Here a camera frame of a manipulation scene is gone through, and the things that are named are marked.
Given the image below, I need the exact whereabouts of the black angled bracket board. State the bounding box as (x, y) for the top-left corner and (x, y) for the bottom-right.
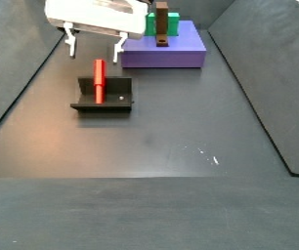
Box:
(71, 76), (134, 112)

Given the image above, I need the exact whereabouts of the green block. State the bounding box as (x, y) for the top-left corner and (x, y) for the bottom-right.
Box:
(167, 13), (181, 36)
(146, 13), (157, 36)

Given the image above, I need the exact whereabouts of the purple base block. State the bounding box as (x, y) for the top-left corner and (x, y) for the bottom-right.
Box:
(122, 21), (207, 68)

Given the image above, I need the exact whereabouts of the red peg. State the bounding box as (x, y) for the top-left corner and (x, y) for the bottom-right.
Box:
(94, 60), (106, 104)

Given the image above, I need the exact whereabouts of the brown upright block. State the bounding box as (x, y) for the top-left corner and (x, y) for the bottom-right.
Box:
(155, 2), (169, 47)

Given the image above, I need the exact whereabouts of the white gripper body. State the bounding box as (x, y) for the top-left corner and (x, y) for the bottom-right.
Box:
(44, 0), (150, 39)

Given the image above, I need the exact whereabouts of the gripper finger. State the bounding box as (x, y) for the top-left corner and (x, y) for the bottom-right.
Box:
(64, 22), (78, 58)
(114, 32), (130, 63)

